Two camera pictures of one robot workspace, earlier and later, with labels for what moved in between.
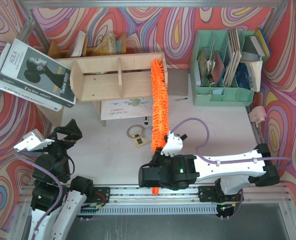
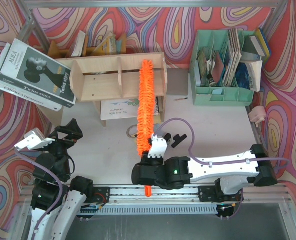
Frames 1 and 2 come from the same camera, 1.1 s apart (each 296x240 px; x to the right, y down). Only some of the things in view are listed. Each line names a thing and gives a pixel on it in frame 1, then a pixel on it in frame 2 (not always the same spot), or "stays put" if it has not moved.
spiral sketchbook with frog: (134, 107) stays put
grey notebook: (177, 81) stays put
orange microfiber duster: (160, 125) -> (145, 107)
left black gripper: (63, 139) stays put
